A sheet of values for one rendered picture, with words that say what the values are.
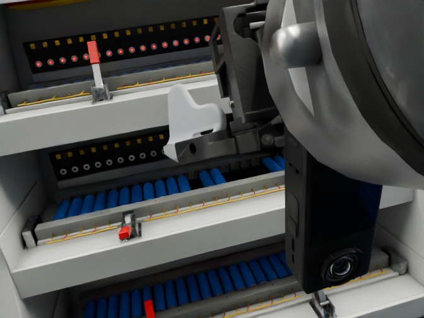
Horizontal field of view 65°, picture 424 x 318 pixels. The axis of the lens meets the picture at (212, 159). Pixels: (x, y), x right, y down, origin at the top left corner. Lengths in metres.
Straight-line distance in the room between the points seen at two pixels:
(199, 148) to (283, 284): 0.44
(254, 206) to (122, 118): 0.23
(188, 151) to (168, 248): 0.29
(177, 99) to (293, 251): 0.14
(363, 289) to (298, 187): 0.50
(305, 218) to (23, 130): 0.40
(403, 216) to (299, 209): 0.50
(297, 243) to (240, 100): 0.08
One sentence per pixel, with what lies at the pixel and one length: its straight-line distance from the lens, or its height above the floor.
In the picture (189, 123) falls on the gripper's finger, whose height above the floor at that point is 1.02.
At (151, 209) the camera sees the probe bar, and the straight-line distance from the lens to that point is 0.53.
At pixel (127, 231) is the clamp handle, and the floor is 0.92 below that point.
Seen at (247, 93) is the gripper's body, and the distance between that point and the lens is 0.18.
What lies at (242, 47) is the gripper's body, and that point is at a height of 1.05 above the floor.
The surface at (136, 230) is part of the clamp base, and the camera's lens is 0.49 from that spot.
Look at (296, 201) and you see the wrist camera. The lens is 0.18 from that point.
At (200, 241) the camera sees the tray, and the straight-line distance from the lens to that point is 0.50.
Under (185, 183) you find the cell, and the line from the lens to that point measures 0.57.
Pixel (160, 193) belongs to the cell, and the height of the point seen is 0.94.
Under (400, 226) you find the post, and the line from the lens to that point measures 0.68.
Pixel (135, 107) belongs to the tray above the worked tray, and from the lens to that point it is 0.48.
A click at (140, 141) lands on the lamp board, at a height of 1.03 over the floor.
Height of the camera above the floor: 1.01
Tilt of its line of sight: 4 degrees down
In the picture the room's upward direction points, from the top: 11 degrees counter-clockwise
